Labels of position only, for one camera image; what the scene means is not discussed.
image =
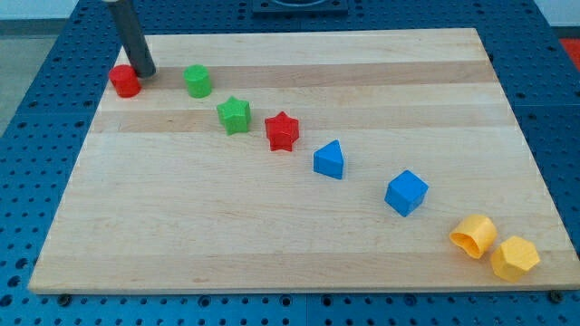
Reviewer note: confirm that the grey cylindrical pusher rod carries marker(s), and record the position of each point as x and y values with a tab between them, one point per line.
132	37

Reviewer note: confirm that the red cylinder block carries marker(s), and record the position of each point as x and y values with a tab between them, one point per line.
124	80

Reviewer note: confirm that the green star block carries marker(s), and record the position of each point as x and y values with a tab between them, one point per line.
234	115

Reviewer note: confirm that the red star block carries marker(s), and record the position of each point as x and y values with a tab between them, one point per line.
282	131

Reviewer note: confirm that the green cylinder block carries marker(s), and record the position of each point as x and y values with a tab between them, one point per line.
197	80

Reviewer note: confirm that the wooden board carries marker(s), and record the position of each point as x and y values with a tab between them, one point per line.
162	201

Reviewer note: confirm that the blue triangle block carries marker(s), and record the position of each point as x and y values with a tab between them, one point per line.
329	161

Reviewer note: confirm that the blue cube block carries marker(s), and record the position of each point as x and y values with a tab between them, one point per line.
406	192

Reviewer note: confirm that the yellow hexagon block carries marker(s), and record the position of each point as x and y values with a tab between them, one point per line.
514	258

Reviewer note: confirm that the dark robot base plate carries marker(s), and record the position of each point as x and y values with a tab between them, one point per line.
300	7

